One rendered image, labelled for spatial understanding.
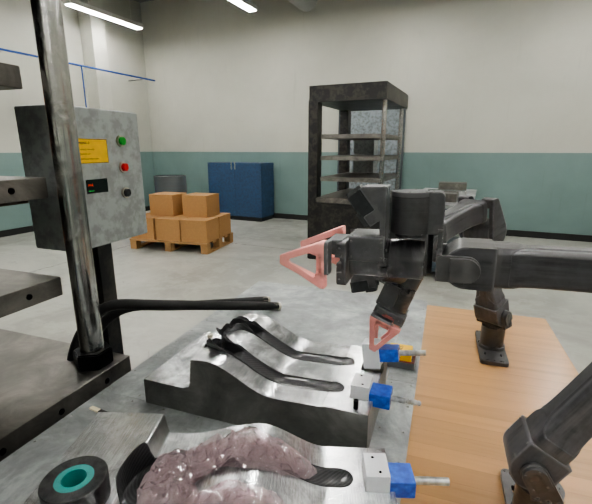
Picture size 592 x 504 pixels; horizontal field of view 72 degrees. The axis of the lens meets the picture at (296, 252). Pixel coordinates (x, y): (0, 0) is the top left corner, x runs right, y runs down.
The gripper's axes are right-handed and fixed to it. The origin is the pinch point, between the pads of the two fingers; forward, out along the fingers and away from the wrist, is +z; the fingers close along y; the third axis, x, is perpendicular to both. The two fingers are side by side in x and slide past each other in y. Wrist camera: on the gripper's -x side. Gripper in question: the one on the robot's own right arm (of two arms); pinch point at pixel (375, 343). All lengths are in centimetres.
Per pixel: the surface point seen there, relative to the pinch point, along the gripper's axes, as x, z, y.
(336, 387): -2.9, 8.7, 10.2
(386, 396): 6.2, 3.9, 12.9
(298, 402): -7.7, 12.0, 17.3
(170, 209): -331, 93, -387
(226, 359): -25.4, 13.4, 15.2
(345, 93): -153, -122, -366
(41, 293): -76, 23, 17
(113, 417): -33, 22, 36
